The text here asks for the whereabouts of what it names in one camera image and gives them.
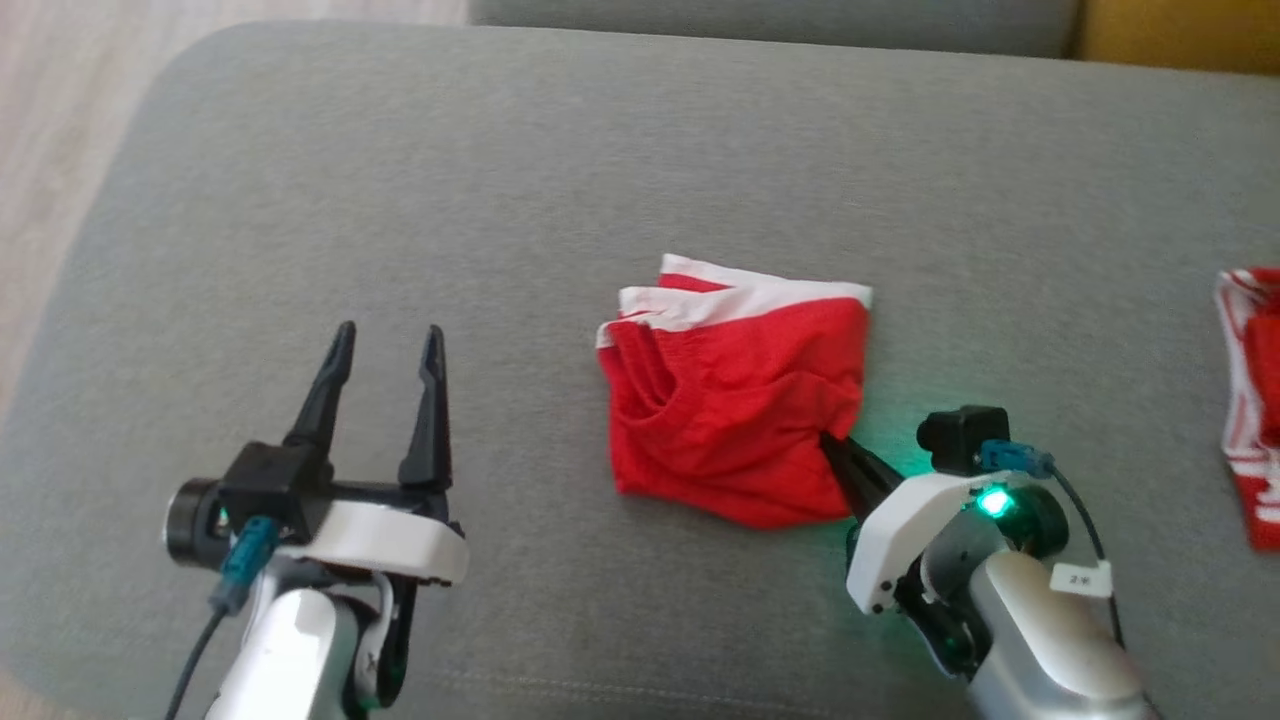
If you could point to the red basketball jersey number 23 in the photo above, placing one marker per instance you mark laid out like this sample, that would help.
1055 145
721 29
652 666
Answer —
1255 400

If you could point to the red shorts with white stripes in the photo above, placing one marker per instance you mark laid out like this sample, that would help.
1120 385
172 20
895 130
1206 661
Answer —
740 400

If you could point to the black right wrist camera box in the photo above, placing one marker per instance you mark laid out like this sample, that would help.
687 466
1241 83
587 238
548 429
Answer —
960 440

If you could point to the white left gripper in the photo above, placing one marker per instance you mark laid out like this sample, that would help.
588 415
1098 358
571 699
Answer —
380 535

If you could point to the grey sofa seat cushion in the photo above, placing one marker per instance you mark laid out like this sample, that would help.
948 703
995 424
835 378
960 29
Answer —
600 150

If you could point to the yellow sofa cushion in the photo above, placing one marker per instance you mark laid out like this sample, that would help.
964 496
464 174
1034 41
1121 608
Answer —
1185 30

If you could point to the grey sofa back cushion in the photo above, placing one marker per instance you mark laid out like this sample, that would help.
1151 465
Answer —
780 15

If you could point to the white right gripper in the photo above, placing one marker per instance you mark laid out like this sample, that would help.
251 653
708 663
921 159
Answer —
915 535

